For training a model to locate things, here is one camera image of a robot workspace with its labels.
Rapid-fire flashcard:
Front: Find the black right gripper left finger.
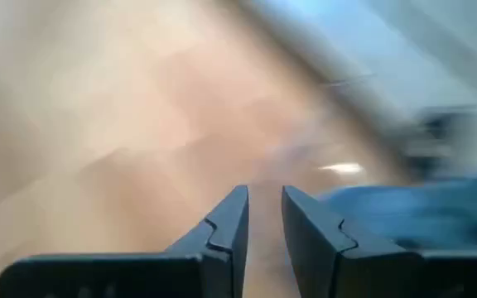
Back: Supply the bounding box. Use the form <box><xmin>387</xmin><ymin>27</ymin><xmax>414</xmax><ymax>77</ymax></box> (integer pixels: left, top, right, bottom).
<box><xmin>0</xmin><ymin>185</ymin><xmax>250</xmax><ymax>298</ymax></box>

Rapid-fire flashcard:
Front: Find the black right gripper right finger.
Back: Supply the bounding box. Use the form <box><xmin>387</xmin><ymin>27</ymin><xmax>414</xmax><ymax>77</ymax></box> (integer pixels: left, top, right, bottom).
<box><xmin>281</xmin><ymin>185</ymin><xmax>477</xmax><ymax>298</ymax></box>

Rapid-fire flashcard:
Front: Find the blue denim baseball cap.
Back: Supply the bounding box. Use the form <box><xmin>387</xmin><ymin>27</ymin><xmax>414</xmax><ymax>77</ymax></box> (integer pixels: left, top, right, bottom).
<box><xmin>320</xmin><ymin>167</ymin><xmax>477</xmax><ymax>252</ymax></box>

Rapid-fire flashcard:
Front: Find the black frame bracket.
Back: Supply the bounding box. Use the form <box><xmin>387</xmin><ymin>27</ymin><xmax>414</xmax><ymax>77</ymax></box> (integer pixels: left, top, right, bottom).
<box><xmin>399</xmin><ymin>105</ymin><xmax>477</xmax><ymax>179</ymax></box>

